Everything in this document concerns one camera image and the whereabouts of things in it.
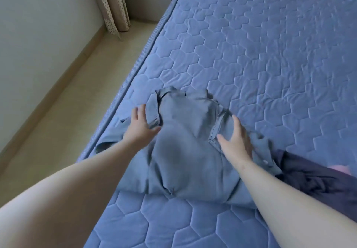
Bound person's right hand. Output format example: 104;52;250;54
215;115;254;168

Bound pink pajama shirt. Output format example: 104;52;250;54
328;164;354;178

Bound blue quilted mattress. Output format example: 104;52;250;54
77;0;357;248

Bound person's left hand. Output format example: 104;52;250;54
122;104;163;153

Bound dark purple garment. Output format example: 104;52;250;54
271;149;357;222

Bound patterned curtain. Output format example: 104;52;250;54
88;0;132;37

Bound person's left forearm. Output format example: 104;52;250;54
0;142;140;248

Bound grey button-up shirt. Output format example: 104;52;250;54
91;86;283;210

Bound person's right forearm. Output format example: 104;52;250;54
234;155;357;248

